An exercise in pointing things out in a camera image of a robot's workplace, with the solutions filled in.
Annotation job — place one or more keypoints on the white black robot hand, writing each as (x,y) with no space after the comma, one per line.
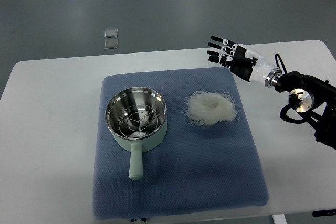
(243,61)

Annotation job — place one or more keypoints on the white vermicelli nest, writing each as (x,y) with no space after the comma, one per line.
(205,109)

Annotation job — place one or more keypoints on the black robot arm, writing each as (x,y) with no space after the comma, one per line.
(310,100)

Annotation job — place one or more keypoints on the mint green steel pot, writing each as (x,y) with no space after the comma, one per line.
(137,146)

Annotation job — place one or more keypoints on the blue textured mat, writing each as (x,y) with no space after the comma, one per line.
(194,169)

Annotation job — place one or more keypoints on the lower clear floor tile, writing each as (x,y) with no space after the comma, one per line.
(111,43)

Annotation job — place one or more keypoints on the clear floor tile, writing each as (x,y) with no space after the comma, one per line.
(111,32)
(111,43)

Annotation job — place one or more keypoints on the upper clear floor tile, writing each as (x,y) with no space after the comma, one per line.
(111,32)

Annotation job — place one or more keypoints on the black object at table edge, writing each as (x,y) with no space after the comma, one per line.
(324,213)

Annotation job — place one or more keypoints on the blue label under mat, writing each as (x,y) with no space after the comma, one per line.
(139,219)

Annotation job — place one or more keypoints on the wire steaming rack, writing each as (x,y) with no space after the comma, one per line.
(138,121)

